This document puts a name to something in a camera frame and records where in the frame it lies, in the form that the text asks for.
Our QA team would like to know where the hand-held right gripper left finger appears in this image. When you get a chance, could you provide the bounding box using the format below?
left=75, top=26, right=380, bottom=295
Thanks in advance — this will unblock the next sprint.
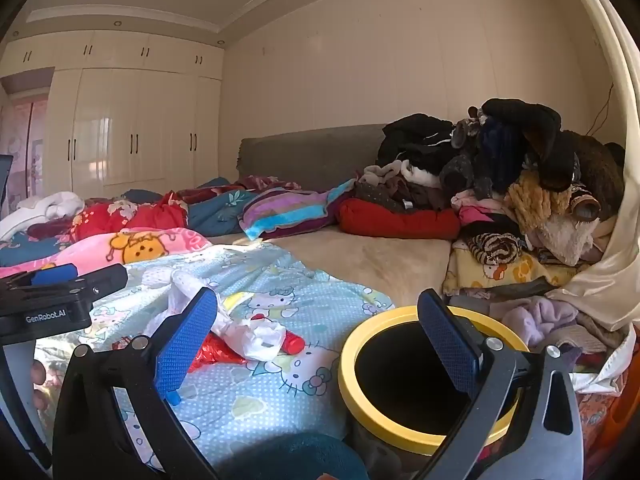
left=52, top=287, right=221, bottom=480

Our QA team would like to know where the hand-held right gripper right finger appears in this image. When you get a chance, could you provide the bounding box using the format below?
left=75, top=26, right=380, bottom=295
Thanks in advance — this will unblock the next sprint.
left=417, top=289, right=586, bottom=480

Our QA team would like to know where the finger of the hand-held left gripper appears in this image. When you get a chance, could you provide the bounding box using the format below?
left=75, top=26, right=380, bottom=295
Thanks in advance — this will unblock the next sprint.
left=70, top=263, right=129, bottom=298
left=0, top=264, right=78, bottom=292

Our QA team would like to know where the red foil wrapper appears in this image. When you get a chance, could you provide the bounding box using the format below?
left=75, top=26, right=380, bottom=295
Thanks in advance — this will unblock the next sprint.
left=189, top=334, right=248, bottom=373

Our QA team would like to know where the yellow white wrapper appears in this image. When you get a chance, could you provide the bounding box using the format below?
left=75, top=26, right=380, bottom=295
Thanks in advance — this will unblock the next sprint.
left=220, top=291, right=251, bottom=313

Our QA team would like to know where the white tissue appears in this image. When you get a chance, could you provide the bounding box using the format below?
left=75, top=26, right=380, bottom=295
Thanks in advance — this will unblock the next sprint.
left=167, top=267, right=288, bottom=362

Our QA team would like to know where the black yellow-rimmed trash bin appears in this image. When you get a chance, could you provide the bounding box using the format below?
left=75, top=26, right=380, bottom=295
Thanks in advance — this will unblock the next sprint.
left=338, top=306, right=531, bottom=480

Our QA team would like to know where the red can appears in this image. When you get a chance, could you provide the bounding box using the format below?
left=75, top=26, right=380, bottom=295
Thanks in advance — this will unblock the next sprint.
left=250, top=313, right=306, bottom=357

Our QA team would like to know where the person's left hand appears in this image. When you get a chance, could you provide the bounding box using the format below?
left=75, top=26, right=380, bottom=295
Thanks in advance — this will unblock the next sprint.
left=30, top=360, right=51, bottom=413

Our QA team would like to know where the pink cartoon blanket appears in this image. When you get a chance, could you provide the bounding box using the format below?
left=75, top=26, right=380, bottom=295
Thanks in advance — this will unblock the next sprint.
left=0, top=227, right=213, bottom=279

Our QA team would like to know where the white cloth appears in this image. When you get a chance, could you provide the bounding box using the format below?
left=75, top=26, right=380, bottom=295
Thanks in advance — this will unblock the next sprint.
left=0, top=191, right=86, bottom=241

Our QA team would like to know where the red floral blanket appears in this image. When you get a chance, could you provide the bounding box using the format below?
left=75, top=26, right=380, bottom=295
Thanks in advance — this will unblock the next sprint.
left=70, top=192, right=190, bottom=243

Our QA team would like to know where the purple fleece cloth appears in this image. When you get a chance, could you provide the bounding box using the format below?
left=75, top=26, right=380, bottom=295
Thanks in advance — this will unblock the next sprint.
left=502, top=296, right=581, bottom=350

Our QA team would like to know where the tiger striped cloth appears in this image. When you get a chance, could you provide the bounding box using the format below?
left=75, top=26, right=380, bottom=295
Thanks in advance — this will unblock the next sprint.
left=467, top=232, right=523, bottom=266

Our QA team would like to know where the black device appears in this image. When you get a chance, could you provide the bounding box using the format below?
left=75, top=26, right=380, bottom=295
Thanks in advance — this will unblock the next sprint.
left=0, top=155, right=14, bottom=207

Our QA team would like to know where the beige bed sheet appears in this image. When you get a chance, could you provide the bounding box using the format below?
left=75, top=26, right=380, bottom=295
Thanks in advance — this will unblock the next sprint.
left=207, top=232, right=453, bottom=311

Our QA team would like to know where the yellow cartoon blanket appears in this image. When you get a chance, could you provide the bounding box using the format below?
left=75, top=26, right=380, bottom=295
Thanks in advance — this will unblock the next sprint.
left=442, top=242, right=583, bottom=297

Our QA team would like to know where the light blue cartoon quilt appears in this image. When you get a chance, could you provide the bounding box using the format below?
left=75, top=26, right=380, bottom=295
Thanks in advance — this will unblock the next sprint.
left=35, top=245, right=396, bottom=467

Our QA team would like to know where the pink printed curtain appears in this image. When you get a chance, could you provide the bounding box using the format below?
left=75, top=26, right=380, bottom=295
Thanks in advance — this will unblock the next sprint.
left=0, top=100, right=49, bottom=201

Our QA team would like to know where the red pillow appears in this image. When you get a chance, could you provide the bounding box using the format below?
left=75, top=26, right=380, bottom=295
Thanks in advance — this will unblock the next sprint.
left=336, top=197, right=461, bottom=240

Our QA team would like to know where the maroon floral blanket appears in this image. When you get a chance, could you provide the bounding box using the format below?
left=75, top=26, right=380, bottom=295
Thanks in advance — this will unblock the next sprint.
left=175, top=175, right=302, bottom=206

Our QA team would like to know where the pink cloth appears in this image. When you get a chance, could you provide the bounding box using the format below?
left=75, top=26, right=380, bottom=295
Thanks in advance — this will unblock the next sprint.
left=452, top=195, right=508, bottom=226

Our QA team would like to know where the cream glossy wardrobe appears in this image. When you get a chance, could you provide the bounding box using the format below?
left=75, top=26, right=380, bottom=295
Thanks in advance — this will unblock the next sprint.
left=0, top=30, right=224, bottom=201

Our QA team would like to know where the white fluffy garment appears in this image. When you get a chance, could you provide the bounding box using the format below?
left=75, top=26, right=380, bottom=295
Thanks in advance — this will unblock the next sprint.
left=530, top=210, right=608, bottom=267

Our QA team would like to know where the dark brown dotted garment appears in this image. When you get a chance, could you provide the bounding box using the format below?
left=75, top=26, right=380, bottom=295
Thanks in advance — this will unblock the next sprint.
left=354, top=180, right=453, bottom=212

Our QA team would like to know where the teal pants leg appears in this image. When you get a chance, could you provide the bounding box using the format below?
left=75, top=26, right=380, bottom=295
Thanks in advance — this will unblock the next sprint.
left=220, top=432, right=371, bottom=480

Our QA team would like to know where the purple blue striped blanket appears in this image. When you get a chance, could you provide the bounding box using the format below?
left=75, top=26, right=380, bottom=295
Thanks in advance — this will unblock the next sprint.
left=238, top=178, right=357, bottom=241

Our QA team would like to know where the yellow fuzzy garment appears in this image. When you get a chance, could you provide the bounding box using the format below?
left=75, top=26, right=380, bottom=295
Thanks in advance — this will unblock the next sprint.
left=504, top=170, right=571, bottom=228

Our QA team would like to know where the grey speckled garment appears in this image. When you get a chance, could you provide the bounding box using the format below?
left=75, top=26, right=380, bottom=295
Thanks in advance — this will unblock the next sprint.
left=440, top=155, right=503, bottom=202

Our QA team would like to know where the cream white garment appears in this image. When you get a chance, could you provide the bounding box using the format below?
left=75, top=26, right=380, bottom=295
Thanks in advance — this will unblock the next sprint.
left=360, top=160, right=443, bottom=187

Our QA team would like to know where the cream curtain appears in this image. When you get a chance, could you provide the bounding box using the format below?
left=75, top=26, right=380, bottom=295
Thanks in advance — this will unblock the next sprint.
left=545, top=0, right=640, bottom=332

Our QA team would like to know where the black jacket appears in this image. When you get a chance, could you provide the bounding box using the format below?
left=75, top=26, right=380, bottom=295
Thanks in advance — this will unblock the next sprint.
left=377, top=114, right=458, bottom=171

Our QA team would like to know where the dark blue fuzzy garment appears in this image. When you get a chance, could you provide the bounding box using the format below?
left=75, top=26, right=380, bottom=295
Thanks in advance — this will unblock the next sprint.
left=480, top=115, right=526, bottom=171

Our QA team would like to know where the grey headboard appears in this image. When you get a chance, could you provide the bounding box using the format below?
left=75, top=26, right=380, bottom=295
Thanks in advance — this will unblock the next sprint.
left=236, top=124, right=388, bottom=193

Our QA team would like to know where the brown plush garment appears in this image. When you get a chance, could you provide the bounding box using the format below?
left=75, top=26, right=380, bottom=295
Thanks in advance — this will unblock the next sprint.
left=565, top=130, right=627, bottom=222

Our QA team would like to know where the black fleece garment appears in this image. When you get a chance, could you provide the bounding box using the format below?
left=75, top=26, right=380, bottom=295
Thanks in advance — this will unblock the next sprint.
left=480, top=98, right=576, bottom=192

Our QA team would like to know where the thin wall cable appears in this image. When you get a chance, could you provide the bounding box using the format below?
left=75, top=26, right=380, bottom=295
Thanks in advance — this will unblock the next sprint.
left=586, top=82, right=615, bottom=135

